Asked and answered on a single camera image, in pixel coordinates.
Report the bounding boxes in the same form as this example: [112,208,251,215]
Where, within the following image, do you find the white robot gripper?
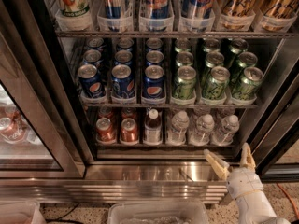
[204,143,263,199]

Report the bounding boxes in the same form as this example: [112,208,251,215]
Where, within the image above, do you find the clear water bottle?
[211,115,239,147]
[166,111,190,146]
[188,114,215,147]

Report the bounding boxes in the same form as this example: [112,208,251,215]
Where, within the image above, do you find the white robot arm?
[204,143,291,224]

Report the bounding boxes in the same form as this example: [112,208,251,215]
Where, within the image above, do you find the open fridge door right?
[249,59,299,183]

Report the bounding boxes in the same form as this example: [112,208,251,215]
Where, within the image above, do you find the brown drink bottle white cap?
[143,109,162,146]

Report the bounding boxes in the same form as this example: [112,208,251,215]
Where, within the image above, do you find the glass fridge door left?
[0,0,84,179]

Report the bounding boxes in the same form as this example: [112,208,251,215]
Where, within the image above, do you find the green soda can front right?
[231,67,263,101]

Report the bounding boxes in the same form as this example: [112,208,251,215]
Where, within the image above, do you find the green soda can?
[231,67,263,101]
[202,66,230,100]
[172,66,196,100]

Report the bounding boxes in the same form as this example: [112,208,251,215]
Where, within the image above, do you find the green soda can front middle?
[202,66,230,100]

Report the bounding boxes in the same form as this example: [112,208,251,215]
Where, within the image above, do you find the green soda can front left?
[172,66,196,100]

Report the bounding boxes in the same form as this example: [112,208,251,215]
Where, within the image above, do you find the red soda can front right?
[121,118,138,143]

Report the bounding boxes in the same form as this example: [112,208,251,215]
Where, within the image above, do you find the red soda can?
[121,118,138,143]
[96,118,116,142]

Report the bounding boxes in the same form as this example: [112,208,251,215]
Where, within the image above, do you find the blue Pepsi can front right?
[143,65,164,99]

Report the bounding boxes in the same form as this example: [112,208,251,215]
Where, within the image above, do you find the blue pepsi can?
[143,65,164,99]
[78,64,106,98]
[111,64,135,99]

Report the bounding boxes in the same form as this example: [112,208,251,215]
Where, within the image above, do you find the clear plastic bin centre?
[107,200,209,224]

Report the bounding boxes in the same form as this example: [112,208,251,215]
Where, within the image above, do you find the clear plastic bin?
[107,200,209,224]
[0,201,47,224]

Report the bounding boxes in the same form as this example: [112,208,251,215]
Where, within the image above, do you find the red soda can front left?
[96,118,116,142]

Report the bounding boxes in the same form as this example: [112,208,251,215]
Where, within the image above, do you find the blue Pepsi can front middle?
[111,64,135,99]

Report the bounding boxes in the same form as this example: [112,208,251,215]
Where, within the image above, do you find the blue Pepsi can front left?
[78,64,106,98]

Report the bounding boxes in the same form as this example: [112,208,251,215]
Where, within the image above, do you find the Red Bull can right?
[181,0,214,19]

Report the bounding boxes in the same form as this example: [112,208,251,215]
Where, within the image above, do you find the red bull can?
[145,0,169,19]
[104,0,130,19]
[181,0,214,19]

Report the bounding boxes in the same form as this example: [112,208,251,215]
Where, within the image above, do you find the Red Bull can middle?
[145,0,169,19]

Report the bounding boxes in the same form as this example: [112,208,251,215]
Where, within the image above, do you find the Red Bull can left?
[104,0,130,19]

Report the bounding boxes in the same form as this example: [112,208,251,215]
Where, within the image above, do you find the clear plastic bin left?
[0,201,47,224]

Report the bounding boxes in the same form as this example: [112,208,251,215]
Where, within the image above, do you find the orange cable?
[276,182,299,221]

